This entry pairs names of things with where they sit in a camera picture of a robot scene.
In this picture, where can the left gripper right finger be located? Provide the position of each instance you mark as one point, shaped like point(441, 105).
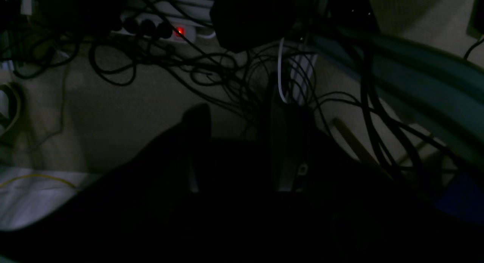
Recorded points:
point(340, 210)

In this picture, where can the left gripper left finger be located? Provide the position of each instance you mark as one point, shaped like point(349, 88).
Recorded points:
point(121, 217)

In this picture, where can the power strip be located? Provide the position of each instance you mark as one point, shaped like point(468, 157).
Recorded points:
point(153, 27)

